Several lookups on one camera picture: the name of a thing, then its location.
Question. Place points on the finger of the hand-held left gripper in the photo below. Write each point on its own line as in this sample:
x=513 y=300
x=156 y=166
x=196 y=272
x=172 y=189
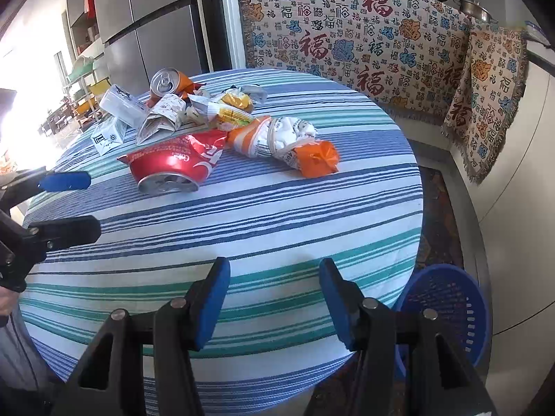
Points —
x=69 y=230
x=65 y=181

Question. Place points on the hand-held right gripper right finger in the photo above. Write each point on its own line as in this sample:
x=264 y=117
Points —
x=342 y=307

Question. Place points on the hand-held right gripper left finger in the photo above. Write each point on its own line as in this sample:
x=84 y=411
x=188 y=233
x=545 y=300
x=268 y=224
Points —
x=212 y=303

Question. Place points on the small white black-print carton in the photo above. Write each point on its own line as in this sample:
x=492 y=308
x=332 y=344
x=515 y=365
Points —
x=108 y=136

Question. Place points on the white translucent carton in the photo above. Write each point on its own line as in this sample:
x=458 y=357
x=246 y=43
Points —
x=123 y=104

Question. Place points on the blue plastic basket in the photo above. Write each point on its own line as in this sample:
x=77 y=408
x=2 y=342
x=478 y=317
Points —
x=451 y=294

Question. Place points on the crushed red soda can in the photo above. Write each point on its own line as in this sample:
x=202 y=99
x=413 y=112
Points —
x=173 y=160

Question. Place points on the beige patterned paper carton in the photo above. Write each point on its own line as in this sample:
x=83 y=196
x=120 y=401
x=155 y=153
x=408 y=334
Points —
x=162 y=117

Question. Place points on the orange snack bag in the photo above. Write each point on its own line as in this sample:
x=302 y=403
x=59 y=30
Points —
x=164 y=82

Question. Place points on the orange white wrapper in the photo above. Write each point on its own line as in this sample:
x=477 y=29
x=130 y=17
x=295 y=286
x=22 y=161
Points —
x=286 y=138

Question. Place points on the yellow white snack wrapper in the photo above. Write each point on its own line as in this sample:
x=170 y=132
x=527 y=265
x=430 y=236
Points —
x=232 y=115

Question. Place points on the silver foil wrapper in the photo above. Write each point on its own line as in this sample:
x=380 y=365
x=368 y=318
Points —
x=256 y=93

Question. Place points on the blue green striped tablecloth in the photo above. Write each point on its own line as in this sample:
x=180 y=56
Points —
x=260 y=225

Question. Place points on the shelf rack with green trays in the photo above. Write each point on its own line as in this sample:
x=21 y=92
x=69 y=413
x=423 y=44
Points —
x=84 y=82

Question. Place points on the grey refrigerator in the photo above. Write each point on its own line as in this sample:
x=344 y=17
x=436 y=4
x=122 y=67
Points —
x=151 y=8

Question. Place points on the white cabinet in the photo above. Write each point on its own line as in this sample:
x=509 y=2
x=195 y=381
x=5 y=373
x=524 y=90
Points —
x=520 y=225

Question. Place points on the small printed blanket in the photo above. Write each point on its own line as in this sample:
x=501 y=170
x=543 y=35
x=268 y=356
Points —
x=485 y=95

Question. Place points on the patterned cloth-covered furniture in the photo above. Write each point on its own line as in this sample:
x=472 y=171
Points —
x=347 y=43

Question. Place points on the steel pot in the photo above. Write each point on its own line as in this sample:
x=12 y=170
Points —
x=475 y=8

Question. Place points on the white blue cloth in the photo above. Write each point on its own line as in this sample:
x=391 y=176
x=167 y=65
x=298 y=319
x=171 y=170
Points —
x=537 y=32

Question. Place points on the grey wall cabinet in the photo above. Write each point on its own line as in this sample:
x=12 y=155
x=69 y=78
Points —
x=78 y=0

